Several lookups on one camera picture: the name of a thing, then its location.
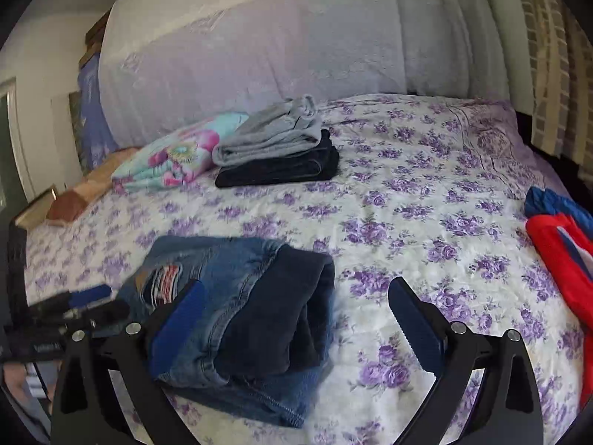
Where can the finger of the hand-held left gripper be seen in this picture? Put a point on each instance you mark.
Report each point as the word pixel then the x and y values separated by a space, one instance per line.
pixel 111 311
pixel 90 294

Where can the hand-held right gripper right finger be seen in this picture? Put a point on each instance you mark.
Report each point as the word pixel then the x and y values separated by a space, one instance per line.
pixel 417 329

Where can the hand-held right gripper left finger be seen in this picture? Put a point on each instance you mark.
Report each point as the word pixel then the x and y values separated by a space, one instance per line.
pixel 178 329

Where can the blue denim pants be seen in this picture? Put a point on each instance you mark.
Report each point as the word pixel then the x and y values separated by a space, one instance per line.
pixel 236 262

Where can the dark folded pants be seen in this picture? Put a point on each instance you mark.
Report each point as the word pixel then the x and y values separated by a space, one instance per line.
pixel 278 170

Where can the grey folded pants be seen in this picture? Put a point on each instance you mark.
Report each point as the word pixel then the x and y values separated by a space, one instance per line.
pixel 264 141

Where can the brown bolster pillow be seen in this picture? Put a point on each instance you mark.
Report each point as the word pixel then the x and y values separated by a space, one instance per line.
pixel 97 176

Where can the purple floral bedsheet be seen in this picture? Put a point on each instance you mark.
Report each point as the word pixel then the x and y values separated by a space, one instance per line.
pixel 417 194

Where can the red and blue jacket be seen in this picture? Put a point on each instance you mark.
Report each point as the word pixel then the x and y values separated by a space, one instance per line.
pixel 556 250

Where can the teal floral folded blanket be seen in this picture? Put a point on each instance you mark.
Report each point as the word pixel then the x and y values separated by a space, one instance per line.
pixel 176 157

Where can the white door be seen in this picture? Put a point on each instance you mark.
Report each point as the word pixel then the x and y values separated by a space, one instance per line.
pixel 11 148

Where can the violet blue pillow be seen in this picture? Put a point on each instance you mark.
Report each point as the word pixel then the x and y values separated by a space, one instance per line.
pixel 95 116

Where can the wooden headboard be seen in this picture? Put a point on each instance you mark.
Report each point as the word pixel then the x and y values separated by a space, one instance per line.
pixel 95 37

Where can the beige patterned curtain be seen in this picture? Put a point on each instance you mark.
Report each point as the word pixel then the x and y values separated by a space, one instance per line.
pixel 556 79

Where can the lavender headboard cover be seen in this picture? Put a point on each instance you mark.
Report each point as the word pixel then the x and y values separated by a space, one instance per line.
pixel 278 46

